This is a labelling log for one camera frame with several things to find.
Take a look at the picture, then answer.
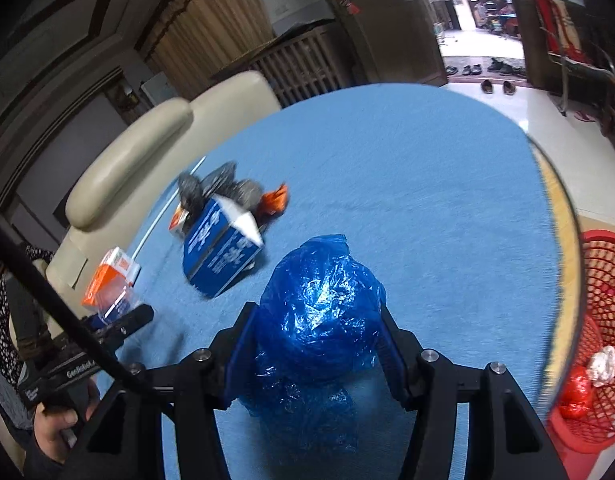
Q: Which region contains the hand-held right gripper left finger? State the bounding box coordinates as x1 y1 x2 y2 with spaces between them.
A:
62 302 261 480

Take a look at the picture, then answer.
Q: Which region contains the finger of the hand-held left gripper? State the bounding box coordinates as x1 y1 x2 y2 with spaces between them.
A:
88 304 154 347

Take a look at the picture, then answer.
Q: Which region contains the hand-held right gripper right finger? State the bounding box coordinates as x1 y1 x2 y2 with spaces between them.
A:
380 305 571 480

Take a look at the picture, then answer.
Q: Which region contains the blue plastic bag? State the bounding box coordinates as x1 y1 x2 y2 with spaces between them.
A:
238 234 388 453

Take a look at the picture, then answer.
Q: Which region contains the blue and white medicine box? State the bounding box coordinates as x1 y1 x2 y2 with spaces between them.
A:
182 195 266 300

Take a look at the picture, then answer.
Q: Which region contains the white and orange medicine box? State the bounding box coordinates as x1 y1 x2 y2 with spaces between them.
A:
168 204 193 238

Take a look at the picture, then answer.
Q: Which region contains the red plastic basket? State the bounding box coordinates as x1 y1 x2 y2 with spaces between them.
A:
545 230 615 456

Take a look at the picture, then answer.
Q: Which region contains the person's left hand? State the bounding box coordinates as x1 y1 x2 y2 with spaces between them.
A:
34 380 101 466

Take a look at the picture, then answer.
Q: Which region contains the small orange medicine box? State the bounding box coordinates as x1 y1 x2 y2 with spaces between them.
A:
82 246 141 326

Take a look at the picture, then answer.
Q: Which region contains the thin white stick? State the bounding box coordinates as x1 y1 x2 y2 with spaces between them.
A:
132 155 208 256

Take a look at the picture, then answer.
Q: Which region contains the grey crumpled plastic bag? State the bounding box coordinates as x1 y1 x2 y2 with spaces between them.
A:
232 179 266 211
178 170 205 212
202 161 238 195

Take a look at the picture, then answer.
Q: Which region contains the orange crumpled wrapper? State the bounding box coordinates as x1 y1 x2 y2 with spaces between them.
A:
260 183 291 218

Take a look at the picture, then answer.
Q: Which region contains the blue tablecloth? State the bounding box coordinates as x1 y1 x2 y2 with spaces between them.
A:
58 81 581 480

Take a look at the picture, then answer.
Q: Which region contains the cream leather armchair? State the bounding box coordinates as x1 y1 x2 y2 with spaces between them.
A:
45 70 283 306

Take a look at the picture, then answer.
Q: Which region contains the red crumpled wrapper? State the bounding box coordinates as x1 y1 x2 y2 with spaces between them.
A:
557 366 594 420

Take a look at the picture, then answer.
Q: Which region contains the silver crumpled foil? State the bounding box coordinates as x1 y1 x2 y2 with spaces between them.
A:
586 346 615 387

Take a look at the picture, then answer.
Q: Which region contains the dark framed picture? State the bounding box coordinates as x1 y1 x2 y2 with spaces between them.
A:
112 79 141 111

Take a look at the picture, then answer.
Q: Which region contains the pale framed board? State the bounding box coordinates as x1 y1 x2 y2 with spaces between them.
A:
140 72 181 108

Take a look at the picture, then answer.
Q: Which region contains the wooden slatted crib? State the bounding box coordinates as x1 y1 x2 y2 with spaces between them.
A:
210 22 358 108

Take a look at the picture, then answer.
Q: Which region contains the beige curtain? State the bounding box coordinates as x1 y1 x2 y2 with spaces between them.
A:
148 0 276 101

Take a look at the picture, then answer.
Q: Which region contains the group of shoes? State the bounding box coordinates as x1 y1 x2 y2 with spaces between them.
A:
443 56 529 97

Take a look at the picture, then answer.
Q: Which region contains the brown wooden door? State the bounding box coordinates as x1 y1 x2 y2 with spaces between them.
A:
307 0 448 88

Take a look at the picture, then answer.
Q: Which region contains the red patterned cloth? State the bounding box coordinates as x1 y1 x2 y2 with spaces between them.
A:
532 0 583 68

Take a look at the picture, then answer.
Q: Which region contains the metal frame chair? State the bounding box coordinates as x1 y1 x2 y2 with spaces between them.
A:
547 40 615 117

